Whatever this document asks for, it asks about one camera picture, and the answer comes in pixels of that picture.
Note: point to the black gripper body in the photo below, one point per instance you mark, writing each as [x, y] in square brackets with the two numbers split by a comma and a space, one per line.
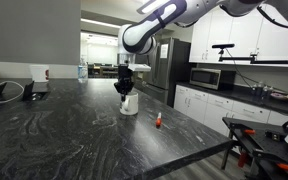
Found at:
[124, 81]

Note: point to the white ceramic mug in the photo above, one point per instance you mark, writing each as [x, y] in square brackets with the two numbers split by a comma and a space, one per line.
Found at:
[130, 105]

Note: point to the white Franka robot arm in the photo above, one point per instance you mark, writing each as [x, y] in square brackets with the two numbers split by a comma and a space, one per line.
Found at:
[150, 30]

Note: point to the red and white marker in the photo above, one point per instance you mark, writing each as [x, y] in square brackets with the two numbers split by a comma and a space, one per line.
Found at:
[158, 119]

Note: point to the clear water bottle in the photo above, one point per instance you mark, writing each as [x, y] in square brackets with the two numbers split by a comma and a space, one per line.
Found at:
[82, 71]

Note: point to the stainless steel fridge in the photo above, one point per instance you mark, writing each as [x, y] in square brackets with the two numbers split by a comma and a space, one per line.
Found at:
[170, 66]

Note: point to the paper sheet on fridge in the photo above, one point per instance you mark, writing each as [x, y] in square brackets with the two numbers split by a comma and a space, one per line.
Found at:
[164, 51]

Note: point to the silver microwave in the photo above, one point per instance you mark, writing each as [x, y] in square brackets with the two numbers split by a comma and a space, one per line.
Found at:
[205, 78]

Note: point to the white cup with red logo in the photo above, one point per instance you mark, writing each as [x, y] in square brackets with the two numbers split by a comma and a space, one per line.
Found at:
[39, 73]

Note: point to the black pop-up power outlet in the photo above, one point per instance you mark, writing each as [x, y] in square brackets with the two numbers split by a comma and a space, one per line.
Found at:
[34, 94]

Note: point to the white lower cabinets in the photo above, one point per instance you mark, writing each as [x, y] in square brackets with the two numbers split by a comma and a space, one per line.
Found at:
[217, 108]

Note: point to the white cabinets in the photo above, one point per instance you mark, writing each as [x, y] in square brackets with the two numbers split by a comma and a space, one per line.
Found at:
[217, 108]
[244, 36]

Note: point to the dark kitchen counter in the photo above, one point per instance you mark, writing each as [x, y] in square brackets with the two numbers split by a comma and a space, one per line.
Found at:
[244, 95]

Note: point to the white upper cabinets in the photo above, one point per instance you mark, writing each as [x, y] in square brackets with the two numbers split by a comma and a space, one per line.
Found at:
[244, 36]

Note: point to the bottles on kitchen counter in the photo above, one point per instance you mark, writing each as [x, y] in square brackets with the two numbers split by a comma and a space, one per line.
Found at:
[262, 90]

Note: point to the black breadboard robot table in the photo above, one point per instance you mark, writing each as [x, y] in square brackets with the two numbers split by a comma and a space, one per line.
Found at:
[267, 146]

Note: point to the black stereo camera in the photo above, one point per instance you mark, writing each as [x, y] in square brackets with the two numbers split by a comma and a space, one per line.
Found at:
[223, 46]

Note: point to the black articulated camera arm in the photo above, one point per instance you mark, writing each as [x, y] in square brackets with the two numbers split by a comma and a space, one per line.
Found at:
[257, 61]

